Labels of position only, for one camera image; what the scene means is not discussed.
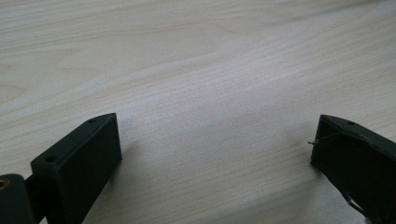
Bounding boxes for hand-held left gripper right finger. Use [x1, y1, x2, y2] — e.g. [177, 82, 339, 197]
[307, 114, 396, 224]

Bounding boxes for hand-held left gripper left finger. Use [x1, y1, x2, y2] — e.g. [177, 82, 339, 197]
[30, 112, 123, 224]

